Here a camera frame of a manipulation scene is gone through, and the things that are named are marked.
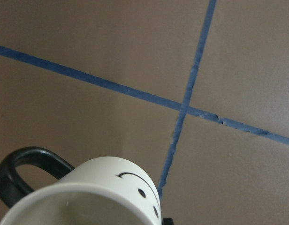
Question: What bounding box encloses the white smiley mug black handle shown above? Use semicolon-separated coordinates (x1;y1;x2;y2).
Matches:
0;147;163;225

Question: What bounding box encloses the blue tape strip crosswise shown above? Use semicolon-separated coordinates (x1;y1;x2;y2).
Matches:
0;45;289;146

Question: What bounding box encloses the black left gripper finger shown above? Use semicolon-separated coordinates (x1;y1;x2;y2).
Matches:
162;218;174;225

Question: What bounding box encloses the blue tape strip lengthwise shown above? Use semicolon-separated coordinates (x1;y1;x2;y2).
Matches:
157;0;217;199

